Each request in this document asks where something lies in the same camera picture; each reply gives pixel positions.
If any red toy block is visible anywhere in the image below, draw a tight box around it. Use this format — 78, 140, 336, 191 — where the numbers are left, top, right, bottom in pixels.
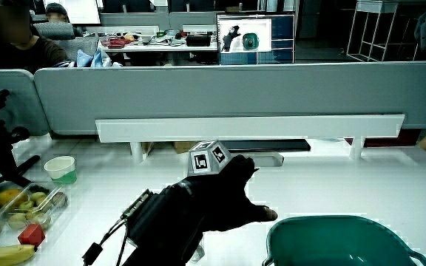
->
17, 223, 47, 248

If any black bag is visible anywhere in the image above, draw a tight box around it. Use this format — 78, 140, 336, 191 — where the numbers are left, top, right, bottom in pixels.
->
185, 33, 212, 48

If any computer monitor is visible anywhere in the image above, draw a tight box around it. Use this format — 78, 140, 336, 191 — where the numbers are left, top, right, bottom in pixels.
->
215, 12, 296, 67

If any white metal rack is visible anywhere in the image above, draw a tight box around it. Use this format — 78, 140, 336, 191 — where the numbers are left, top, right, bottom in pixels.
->
346, 0, 421, 63

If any white green paper cup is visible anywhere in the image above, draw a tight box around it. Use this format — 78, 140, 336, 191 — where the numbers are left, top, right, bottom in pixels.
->
44, 155, 78, 185

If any long grey desk partition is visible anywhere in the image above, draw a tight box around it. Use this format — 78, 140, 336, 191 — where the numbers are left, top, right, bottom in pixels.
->
33, 61, 426, 136

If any pale green pear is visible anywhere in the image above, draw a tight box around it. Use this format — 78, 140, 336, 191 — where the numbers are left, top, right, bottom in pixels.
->
7, 212, 29, 231

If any grey flat stand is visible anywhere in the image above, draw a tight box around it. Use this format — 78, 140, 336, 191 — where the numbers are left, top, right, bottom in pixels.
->
248, 151, 285, 168

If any brown cardboard box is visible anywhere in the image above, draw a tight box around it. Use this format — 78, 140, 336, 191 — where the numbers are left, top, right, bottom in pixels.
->
172, 141, 200, 154

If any black keyboard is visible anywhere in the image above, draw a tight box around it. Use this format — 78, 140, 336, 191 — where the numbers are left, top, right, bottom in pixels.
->
218, 139, 312, 153

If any clear plastic fruit box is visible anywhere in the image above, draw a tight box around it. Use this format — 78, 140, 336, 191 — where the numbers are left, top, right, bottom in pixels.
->
0, 182, 70, 232

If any white office desk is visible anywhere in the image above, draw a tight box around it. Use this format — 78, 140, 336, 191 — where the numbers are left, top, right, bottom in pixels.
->
97, 33, 220, 53

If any green plastic bowl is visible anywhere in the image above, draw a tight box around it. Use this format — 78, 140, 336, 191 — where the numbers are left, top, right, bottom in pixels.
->
261, 215, 426, 266

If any white desk shelf riser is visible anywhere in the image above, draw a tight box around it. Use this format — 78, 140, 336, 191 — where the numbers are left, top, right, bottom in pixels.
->
95, 113, 406, 163

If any yellow banana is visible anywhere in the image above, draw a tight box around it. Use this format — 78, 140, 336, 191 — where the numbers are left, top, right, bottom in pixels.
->
0, 243, 37, 266

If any yellow orange fruit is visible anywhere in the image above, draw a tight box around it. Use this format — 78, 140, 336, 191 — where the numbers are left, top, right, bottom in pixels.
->
0, 188, 30, 210

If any grey office chair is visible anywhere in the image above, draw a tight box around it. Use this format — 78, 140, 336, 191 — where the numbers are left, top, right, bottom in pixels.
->
33, 21, 101, 62

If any short grey desk partition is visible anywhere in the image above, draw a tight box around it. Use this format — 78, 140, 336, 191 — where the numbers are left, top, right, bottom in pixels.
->
0, 69, 50, 137

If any black camera tripod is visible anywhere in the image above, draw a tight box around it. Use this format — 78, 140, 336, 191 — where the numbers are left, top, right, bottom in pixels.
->
0, 89, 41, 188

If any person's left hand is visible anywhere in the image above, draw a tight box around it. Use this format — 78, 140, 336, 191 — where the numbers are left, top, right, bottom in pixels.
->
177, 140, 279, 233

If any blue cloth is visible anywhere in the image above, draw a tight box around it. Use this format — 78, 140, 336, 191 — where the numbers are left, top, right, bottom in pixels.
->
63, 48, 122, 69

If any brown kiwi fruit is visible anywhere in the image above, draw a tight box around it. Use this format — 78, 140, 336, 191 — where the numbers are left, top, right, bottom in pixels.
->
51, 191, 68, 208

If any black glove cable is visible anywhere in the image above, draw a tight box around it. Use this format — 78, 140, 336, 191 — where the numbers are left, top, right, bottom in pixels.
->
81, 217, 129, 266

